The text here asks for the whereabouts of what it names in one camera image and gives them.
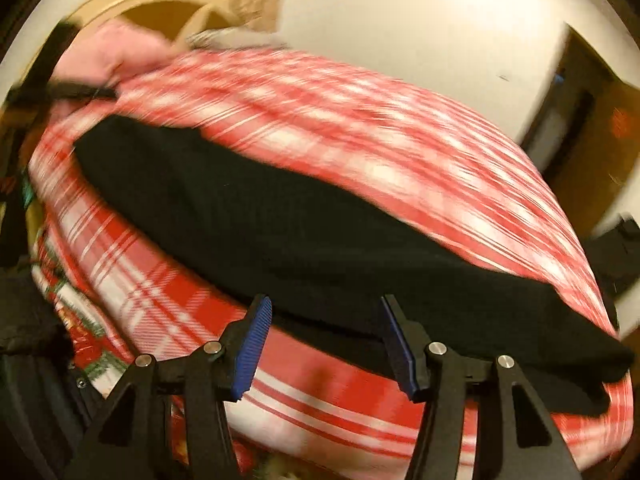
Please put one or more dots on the pink blanket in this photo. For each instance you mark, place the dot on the pink blanket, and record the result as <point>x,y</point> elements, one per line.
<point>111,52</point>

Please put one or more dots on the red plaid bed cover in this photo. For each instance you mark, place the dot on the red plaid bed cover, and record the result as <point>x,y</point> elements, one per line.
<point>420,156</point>

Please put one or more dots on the grey striped pillow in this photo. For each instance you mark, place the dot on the grey striped pillow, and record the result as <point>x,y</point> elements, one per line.
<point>234,38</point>

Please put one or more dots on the floral bed sheet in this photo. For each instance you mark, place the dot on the floral bed sheet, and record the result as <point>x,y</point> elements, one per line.
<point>100,352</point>

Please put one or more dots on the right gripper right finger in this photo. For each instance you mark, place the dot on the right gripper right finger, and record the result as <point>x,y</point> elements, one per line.
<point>405,342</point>

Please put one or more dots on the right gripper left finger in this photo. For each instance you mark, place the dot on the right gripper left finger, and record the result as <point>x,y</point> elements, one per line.
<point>243,341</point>

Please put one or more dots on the brown wooden door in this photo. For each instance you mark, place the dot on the brown wooden door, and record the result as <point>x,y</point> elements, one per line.
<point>592,171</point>

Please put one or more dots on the black pants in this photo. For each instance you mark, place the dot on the black pants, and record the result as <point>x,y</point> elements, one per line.
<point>326,258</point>

